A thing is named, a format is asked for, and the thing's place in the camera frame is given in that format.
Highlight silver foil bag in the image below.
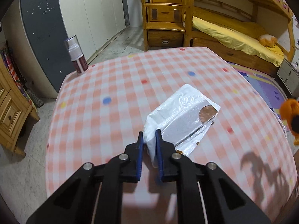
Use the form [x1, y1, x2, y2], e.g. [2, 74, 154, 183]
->
[143, 84, 221, 167]

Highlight orange mesh net bag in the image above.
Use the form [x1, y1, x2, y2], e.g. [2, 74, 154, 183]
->
[279, 99, 299, 145]

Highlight rainbow oval rug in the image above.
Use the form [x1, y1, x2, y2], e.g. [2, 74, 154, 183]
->
[228, 62, 287, 119]

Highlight white spray bottle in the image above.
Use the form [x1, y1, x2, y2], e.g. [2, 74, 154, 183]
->
[64, 35, 89, 74]

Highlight grey nightstand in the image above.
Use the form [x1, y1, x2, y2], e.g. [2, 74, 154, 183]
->
[277, 58, 299, 99]

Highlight yellow bed sheet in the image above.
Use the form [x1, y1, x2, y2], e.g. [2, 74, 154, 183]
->
[193, 16, 284, 67]

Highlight orange plush pillow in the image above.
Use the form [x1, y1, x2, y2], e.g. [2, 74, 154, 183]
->
[258, 34, 277, 48]

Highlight wooden bunk bed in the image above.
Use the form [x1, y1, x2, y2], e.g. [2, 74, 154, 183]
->
[190, 0, 295, 76]

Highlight white wardrobe with dots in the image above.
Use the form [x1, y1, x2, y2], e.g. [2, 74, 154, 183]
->
[59, 0, 126, 62]

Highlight wooden stair drawers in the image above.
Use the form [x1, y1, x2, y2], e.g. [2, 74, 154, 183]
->
[141, 0, 194, 51]

